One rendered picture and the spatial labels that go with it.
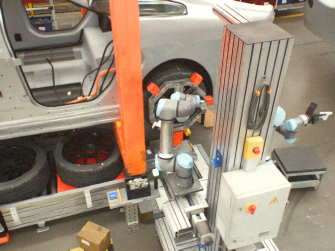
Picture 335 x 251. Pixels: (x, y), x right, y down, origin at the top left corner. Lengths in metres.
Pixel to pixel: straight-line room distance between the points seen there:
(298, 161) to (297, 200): 0.39
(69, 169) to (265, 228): 1.78
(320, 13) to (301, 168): 2.30
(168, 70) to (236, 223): 1.63
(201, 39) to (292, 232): 1.91
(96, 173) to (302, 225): 1.94
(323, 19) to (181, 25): 2.51
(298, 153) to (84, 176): 2.10
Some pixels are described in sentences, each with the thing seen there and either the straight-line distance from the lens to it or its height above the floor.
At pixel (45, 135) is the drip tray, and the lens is 4.60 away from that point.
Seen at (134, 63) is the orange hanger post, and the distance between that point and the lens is 2.49.
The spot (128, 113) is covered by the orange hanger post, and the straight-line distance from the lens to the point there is 2.69.
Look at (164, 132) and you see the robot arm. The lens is 2.37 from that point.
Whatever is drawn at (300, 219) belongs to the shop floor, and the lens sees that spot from 3.68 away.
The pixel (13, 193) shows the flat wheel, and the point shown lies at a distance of 3.34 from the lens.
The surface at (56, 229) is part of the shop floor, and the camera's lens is 3.52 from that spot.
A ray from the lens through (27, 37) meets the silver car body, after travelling 4.78.
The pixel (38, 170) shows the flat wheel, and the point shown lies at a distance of 3.36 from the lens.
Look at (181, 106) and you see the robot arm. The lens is 2.28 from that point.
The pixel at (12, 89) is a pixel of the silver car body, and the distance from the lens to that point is 3.14.
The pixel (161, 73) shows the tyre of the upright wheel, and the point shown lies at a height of 1.16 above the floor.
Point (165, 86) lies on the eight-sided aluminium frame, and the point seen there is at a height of 1.10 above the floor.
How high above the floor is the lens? 2.69
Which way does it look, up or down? 37 degrees down
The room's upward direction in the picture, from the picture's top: straight up
